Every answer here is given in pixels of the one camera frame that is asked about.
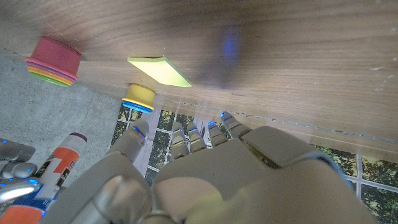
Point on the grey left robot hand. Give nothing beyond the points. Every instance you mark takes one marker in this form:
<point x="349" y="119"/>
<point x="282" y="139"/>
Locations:
<point x="236" y="183"/>

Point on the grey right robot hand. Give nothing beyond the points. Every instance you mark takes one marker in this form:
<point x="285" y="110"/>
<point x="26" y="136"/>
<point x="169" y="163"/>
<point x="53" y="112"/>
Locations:
<point x="15" y="169"/>

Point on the orange and white glue stick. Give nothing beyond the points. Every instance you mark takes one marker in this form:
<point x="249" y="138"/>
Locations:
<point x="62" y="158"/>

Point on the yellow sticky note pad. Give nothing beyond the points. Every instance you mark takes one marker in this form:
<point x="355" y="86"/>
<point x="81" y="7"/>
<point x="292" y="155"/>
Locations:
<point x="161" y="70"/>

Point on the pink rainbow toy cup stack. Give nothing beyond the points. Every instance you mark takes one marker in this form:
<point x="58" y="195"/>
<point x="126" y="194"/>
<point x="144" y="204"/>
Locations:
<point x="56" y="59"/>

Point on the yellow and blue toy cups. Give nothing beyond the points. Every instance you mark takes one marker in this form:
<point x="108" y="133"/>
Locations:
<point x="140" y="95"/>

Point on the printed window backdrop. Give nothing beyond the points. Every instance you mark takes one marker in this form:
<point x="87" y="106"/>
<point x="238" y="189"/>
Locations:
<point x="373" y="174"/>

